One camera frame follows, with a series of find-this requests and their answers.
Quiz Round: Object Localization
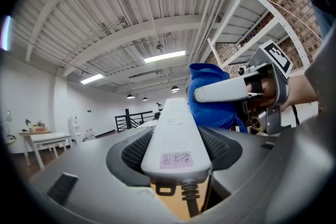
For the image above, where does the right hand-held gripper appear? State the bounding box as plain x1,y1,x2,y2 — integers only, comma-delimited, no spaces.
193,39,293,136

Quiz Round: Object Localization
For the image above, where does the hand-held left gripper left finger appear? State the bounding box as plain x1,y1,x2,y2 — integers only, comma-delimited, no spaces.
28,126,186,224

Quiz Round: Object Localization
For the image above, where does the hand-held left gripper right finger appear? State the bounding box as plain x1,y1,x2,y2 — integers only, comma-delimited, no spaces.
198,28,336,224

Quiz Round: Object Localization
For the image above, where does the blue cloth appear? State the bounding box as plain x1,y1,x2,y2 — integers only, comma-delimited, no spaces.
187,62,249,133

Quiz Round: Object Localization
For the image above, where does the person's right forearm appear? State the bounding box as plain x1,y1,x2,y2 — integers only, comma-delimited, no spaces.
279,74,320,112

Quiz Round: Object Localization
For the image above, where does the person's right hand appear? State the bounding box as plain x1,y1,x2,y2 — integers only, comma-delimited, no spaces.
245,76,278,111

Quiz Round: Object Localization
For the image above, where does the white water dispenser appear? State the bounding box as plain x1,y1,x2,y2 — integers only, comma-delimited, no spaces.
68,115,81,144

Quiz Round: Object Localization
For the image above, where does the white rectangular table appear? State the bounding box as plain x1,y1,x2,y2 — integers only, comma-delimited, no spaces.
136,119,160,129
30,132,73,170

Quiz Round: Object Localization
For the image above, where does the black metal railing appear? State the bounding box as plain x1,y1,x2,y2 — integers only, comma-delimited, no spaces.
114,109,161,133

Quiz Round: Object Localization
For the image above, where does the potted flower plant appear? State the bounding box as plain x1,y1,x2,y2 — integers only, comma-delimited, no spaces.
35,120,48,132

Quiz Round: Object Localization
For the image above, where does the long ceiling light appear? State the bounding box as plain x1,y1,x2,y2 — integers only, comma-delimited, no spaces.
1,15,13,51
143,50,186,63
80,73,104,85

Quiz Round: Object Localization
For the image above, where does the wooden side table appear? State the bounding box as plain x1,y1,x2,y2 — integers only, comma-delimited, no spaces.
18,130,52,166

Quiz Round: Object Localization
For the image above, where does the ceiling air vent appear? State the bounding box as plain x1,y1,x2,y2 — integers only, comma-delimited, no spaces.
128,72,158,80

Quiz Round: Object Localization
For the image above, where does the white metal shelf rack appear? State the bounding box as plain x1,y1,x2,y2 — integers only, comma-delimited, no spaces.
207,0,323,74

